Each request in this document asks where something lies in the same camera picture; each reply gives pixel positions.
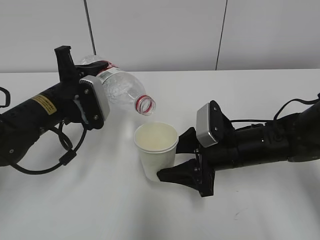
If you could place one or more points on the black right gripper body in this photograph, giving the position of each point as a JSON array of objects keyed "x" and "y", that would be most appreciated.
[{"x": 204, "y": 175}]

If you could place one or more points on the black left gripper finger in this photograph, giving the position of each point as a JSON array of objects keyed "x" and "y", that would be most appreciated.
[
  {"x": 92, "y": 69},
  {"x": 66, "y": 67}
]

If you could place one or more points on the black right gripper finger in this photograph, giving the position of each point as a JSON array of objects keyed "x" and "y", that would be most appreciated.
[
  {"x": 184, "y": 174},
  {"x": 188, "y": 142}
]

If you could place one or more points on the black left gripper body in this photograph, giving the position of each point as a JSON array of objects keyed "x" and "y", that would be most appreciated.
[{"x": 68, "y": 103}]

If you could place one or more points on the white paper cup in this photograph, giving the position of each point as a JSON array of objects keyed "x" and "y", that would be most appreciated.
[{"x": 156, "y": 143}]

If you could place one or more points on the clear plastic water bottle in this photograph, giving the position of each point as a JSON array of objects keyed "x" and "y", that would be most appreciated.
[{"x": 125, "y": 91}]

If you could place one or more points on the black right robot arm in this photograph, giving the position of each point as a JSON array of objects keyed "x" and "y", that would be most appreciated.
[{"x": 218, "y": 145}]

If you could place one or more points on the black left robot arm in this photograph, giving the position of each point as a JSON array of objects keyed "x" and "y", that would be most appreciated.
[{"x": 78, "y": 98}]

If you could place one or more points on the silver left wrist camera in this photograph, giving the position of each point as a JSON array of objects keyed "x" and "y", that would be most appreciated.
[{"x": 93, "y": 101}]

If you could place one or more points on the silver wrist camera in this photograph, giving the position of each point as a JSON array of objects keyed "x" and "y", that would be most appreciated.
[
  {"x": 93, "y": 101},
  {"x": 202, "y": 127}
]

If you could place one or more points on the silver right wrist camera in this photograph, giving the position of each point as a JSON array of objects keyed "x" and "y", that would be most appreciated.
[{"x": 202, "y": 127}]

